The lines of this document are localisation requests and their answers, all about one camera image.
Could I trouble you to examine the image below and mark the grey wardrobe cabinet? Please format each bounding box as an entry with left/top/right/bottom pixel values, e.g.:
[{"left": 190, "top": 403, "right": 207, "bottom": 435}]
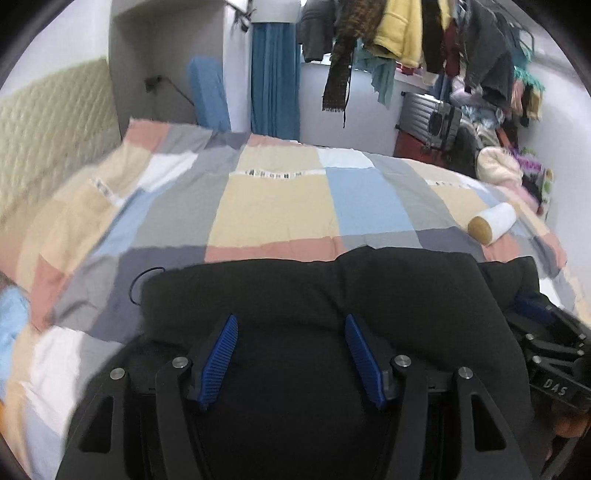
[{"left": 108, "top": 0, "right": 301, "bottom": 136}]

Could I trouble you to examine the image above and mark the blue curtain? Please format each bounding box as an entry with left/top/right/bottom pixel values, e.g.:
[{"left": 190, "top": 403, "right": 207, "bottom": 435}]
[{"left": 250, "top": 21, "right": 302, "bottom": 142}]

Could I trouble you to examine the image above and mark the dark hanging jacket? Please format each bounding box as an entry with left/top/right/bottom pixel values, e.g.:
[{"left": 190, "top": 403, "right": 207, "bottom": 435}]
[{"left": 297, "top": 0, "right": 339, "bottom": 64}]

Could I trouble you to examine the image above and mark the green sock drying hanger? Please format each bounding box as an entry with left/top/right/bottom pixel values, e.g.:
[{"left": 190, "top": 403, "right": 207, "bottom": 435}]
[{"left": 512, "top": 64, "right": 546, "bottom": 127}]

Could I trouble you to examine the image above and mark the black zip jacket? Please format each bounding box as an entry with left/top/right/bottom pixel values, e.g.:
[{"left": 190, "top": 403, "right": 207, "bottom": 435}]
[{"left": 140, "top": 246, "right": 557, "bottom": 480}]

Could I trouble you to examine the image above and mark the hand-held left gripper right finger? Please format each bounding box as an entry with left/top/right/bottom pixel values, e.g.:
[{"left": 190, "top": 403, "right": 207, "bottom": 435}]
[{"left": 344, "top": 314, "right": 534, "bottom": 480}]

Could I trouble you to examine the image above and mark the black charger cable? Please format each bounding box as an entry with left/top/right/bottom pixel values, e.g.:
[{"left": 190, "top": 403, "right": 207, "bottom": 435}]
[{"left": 159, "top": 78, "right": 198, "bottom": 109}]

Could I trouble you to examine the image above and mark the black hanging coat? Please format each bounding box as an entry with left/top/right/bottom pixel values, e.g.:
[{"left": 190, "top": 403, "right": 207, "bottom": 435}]
[{"left": 419, "top": 0, "right": 447, "bottom": 75}]

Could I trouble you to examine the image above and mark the brown plaid hanging garment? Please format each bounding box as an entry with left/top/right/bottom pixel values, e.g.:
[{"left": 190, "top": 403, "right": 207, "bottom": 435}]
[{"left": 332, "top": 0, "right": 385, "bottom": 48}]

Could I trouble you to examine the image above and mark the light blue pillow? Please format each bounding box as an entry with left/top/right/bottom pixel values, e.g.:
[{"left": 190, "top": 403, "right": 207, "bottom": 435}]
[{"left": 0, "top": 287, "right": 31, "bottom": 374}]

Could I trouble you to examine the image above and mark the blue padded board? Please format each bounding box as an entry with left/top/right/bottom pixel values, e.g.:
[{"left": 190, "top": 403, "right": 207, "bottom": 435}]
[{"left": 187, "top": 56, "right": 232, "bottom": 133}]

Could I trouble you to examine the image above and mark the red suitcase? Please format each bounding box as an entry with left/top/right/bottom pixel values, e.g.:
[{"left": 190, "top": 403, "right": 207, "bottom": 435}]
[{"left": 393, "top": 129, "right": 454, "bottom": 168}]

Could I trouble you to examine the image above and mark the cream plush blanket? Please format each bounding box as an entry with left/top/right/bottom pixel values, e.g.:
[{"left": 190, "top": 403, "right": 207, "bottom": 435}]
[{"left": 476, "top": 147, "right": 525, "bottom": 186}]

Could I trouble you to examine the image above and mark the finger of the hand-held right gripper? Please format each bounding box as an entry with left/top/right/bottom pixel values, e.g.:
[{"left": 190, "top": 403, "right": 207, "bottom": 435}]
[
  {"left": 505, "top": 316, "right": 589, "bottom": 367},
  {"left": 512, "top": 290, "right": 591, "bottom": 344}
]

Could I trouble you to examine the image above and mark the person's right hand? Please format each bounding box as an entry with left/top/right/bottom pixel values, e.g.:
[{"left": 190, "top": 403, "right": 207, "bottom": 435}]
[{"left": 547, "top": 399, "right": 591, "bottom": 445}]

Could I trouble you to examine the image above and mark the cream quilted headboard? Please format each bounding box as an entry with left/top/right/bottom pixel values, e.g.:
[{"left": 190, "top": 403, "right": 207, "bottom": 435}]
[{"left": 0, "top": 56, "right": 123, "bottom": 222}]

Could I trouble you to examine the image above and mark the patchwork bed quilt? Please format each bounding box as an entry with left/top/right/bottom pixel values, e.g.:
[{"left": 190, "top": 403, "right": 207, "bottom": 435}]
[{"left": 0, "top": 117, "right": 583, "bottom": 478}]

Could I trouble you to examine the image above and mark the pile of mixed clothes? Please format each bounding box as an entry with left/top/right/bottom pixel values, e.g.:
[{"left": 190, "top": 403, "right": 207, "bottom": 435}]
[{"left": 450, "top": 76, "right": 546, "bottom": 206}]

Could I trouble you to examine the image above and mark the silver ribbed suitcase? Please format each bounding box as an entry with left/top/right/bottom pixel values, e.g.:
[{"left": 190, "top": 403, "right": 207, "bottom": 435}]
[{"left": 400, "top": 92, "right": 463, "bottom": 154}]

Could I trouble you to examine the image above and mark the dark red hanging garment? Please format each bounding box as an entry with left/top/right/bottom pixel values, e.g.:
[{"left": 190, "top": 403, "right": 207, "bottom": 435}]
[{"left": 442, "top": 17, "right": 463, "bottom": 78}]

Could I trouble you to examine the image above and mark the thin black cable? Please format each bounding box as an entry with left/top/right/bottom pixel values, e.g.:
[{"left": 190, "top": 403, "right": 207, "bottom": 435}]
[{"left": 130, "top": 266, "right": 166, "bottom": 306}]

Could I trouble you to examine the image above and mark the grey denim hanging jacket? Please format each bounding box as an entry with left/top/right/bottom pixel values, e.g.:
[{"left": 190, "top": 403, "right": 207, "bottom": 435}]
[{"left": 461, "top": 0, "right": 516, "bottom": 101}]

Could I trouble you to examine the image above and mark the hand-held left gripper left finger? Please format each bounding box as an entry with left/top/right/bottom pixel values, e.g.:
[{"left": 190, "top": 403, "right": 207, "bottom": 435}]
[{"left": 55, "top": 314, "right": 240, "bottom": 480}]

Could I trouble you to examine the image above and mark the dark fringed scarf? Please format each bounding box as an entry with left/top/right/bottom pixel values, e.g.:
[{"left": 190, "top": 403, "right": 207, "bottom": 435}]
[{"left": 321, "top": 36, "right": 359, "bottom": 128}]

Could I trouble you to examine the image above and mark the teal hanging cloth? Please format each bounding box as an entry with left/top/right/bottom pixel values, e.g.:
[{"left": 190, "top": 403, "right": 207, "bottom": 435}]
[{"left": 357, "top": 50, "right": 397, "bottom": 110}]

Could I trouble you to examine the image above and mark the floral printed bag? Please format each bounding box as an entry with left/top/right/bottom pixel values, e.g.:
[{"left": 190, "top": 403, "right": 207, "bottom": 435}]
[{"left": 539, "top": 168, "right": 555, "bottom": 219}]

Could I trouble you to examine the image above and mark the yellow hanging jacket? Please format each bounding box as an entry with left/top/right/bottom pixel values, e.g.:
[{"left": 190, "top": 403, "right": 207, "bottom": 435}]
[{"left": 372, "top": 0, "right": 425, "bottom": 68}]

